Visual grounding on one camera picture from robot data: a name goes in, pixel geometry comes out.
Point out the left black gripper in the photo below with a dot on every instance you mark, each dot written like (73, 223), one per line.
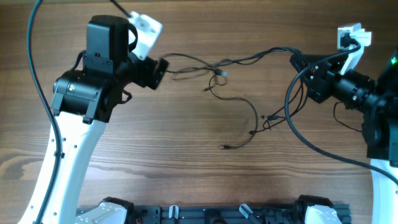
(146, 74)

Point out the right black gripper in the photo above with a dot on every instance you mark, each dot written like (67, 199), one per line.
(319, 83)

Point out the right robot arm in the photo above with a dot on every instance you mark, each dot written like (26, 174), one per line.
(377, 101)

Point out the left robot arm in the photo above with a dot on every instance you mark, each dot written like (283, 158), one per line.
(84, 96)

